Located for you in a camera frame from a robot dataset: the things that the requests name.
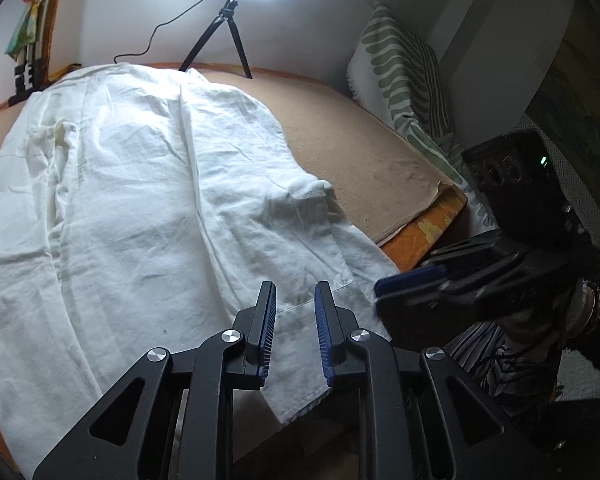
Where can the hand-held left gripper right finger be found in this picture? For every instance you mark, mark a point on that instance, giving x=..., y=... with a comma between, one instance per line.
x=324, y=330

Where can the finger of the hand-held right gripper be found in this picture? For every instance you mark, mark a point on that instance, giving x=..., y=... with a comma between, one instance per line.
x=410, y=280
x=420, y=310

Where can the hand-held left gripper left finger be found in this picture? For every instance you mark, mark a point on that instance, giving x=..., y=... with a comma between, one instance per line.
x=267, y=330

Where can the white shirt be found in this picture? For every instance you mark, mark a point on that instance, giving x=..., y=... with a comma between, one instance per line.
x=130, y=200

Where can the person's striped clothing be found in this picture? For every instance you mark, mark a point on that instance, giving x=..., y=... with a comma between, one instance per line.
x=500, y=355

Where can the beige blanket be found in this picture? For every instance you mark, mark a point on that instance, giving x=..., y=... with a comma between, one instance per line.
x=355, y=160

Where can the white fluffy rug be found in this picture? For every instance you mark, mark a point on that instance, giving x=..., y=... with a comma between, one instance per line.
x=580, y=375

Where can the green patterned white pillow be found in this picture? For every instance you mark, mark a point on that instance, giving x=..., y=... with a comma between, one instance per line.
x=395, y=60

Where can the black mini tripod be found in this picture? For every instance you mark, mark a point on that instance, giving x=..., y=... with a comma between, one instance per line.
x=225, y=15

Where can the colourful scarf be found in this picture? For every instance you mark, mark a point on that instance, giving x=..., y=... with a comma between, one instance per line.
x=25, y=30

